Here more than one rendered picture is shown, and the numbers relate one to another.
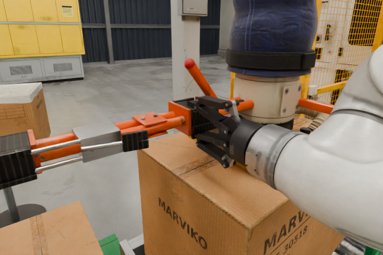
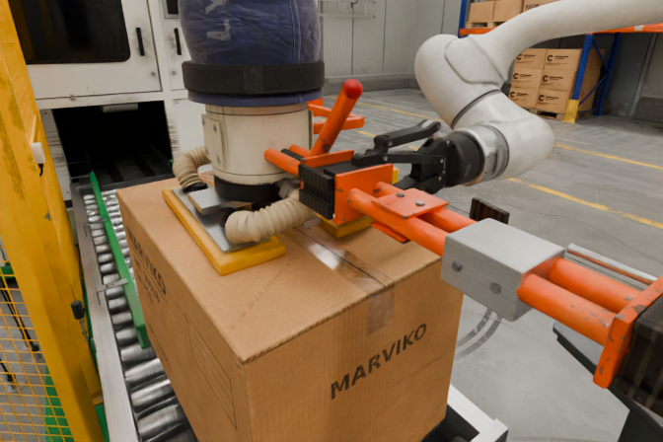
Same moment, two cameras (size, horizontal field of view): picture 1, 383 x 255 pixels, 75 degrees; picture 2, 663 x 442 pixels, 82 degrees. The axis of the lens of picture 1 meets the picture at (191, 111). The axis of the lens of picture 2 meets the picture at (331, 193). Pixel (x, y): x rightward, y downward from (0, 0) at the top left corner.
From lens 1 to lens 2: 0.71 m
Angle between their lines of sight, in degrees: 82
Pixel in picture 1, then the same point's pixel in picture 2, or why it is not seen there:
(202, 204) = (424, 280)
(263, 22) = (309, 15)
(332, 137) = (510, 111)
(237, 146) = (474, 161)
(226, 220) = not seen: hidden behind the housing
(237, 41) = (276, 48)
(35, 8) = not seen: outside the picture
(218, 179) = (388, 251)
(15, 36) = not seen: outside the picture
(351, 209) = (547, 144)
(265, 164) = (502, 157)
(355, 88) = (483, 75)
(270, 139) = (491, 135)
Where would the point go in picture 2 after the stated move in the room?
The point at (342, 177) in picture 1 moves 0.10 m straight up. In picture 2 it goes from (538, 129) to (552, 62)
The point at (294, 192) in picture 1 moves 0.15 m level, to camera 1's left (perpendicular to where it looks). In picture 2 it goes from (525, 159) to (582, 196)
